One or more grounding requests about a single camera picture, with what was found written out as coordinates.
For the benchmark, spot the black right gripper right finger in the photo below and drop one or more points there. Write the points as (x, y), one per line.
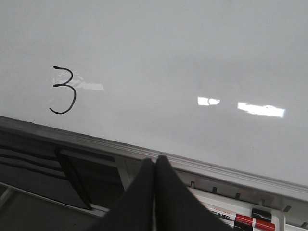
(176, 208)

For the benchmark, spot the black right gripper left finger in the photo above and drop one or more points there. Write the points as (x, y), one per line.
(134, 210)

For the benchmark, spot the red capped whiteboard marker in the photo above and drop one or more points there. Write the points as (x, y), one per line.
(235, 217)

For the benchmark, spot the black capped whiteboard marker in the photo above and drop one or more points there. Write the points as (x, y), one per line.
(261, 215)

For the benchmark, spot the white marker tray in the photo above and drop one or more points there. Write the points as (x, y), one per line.
(244, 208)

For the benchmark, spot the white whiteboard with aluminium frame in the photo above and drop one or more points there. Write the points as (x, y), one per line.
(219, 86)

